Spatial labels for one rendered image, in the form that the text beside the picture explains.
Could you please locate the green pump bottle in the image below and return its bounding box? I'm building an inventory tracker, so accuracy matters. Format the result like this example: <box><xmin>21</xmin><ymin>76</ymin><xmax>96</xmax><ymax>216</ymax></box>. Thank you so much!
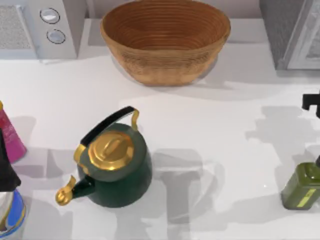
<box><xmin>280</xmin><ymin>154</ymin><xmax>320</xmax><ymax>210</ymax></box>

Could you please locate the green and gold kettle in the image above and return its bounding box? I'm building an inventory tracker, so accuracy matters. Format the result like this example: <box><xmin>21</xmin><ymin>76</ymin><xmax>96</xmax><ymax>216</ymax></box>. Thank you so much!
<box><xmin>55</xmin><ymin>106</ymin><xmax>153</xmax><ymax>209</ymax></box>

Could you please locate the brown woven basket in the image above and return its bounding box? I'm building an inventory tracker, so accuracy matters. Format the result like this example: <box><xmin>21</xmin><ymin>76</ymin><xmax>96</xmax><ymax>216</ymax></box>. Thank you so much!
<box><xmin>100</xmin><ymin>0</ymin><xmax>231</xmax><ymax>87</ymax></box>

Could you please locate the pale microwave oven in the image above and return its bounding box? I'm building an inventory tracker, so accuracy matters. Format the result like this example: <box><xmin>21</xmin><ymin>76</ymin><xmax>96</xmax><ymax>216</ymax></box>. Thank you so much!
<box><xmin>0</xmin><ymin>0</ymin><xmax>88</xmax><ymax>61</ymax></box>

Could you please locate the round microwave knob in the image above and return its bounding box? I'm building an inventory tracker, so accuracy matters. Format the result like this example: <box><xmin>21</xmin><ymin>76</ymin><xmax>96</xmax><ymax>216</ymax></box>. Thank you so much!
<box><xmin>46</xmin><ymin>28</ymin><xmax>67</xmax><ymax>45</ymax></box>
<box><xmin>39</xmin><ymin>7</ymin><xmax>61</xmax><ymax>24</ymax></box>

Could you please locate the pink bottle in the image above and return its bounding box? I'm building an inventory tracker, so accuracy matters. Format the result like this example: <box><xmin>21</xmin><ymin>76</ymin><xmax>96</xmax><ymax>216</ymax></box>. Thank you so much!
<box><xmin>0</xmin><ymin>100</ymin><xmax>28</xmax><ymax>165</ymax></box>

